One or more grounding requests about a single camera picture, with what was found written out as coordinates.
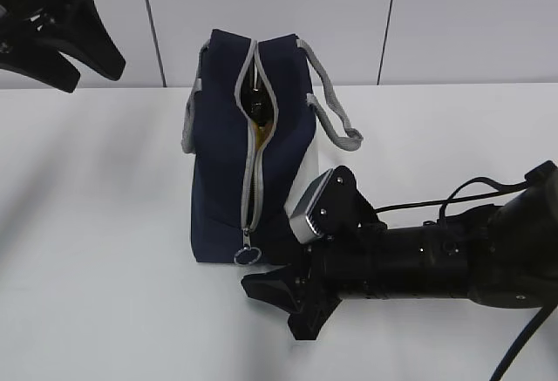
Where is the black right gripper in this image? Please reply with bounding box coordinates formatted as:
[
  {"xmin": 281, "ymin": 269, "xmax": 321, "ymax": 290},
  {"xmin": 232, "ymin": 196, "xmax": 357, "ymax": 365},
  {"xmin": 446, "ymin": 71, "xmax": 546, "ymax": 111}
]
[{"xmin": 241, "ymin": 223, "xmax": 487, "ymax": 340}]

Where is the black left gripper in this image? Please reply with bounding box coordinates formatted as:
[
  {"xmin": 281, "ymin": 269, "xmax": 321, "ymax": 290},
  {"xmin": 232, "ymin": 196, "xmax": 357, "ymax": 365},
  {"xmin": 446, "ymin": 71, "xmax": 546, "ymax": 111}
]
[{"xmin": 1, "ymin": 0, "xmax": 126, "ymax": 93}]

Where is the yellow banana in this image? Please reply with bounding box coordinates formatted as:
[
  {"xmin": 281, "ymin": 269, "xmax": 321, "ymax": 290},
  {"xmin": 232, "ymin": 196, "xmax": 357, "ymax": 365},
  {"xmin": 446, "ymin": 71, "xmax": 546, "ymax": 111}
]
[{"xmin": 253, "ymin": 121, "xmax": 273, "ymax": 150}]

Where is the navy blue lunch bag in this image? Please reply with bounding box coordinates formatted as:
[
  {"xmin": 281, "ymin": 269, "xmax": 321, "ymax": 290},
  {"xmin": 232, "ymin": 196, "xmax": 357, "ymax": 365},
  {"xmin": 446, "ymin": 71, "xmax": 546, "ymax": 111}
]
[{"xmin": 181, "ymin": 30, "xmax": 363, "ymax": 266}]

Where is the brown bread roll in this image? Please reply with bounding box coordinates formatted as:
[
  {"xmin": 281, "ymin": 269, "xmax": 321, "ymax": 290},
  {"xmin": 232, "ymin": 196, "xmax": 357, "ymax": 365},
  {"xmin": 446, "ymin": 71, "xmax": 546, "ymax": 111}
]
[{"xmin": 241, "ymin": 60, "xmax": 273, "ymax": 127}]

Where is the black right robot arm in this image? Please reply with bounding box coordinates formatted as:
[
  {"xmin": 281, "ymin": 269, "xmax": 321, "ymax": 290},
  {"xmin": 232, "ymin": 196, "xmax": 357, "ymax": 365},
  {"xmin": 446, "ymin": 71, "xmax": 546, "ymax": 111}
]
[{"xmin": 242, "ymin": 161, "xmax": 557, "ymax": 340}]

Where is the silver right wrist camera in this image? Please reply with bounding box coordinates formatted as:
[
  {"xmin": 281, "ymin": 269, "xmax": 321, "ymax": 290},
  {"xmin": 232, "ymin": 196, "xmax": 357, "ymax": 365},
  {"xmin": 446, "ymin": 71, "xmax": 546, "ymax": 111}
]
[{"xmin": 289, "ymin": 165, "xmax": 387, "ymax": 243}]

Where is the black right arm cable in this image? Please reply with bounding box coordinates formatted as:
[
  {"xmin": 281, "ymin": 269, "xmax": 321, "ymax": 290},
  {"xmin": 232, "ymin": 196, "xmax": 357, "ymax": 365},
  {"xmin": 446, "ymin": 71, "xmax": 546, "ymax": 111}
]
[{"xmin": 374, "ymin": 175, "xmax": 558, "ymax": 381}]

